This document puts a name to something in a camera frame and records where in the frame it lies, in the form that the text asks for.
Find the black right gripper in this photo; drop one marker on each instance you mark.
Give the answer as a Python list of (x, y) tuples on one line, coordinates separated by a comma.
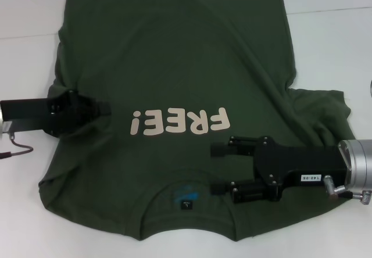
[(296, 159)]

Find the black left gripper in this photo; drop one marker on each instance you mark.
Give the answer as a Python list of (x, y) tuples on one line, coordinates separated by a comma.
[(26, 114)]

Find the dark green FREE t-shirt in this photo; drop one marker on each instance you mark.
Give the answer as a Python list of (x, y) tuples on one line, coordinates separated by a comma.
[(174, 51)]

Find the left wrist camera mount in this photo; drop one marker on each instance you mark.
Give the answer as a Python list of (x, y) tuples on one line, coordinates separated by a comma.
[(7, 127)]

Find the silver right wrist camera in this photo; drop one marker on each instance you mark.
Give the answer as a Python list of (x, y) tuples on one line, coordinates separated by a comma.
[(371, 89)]

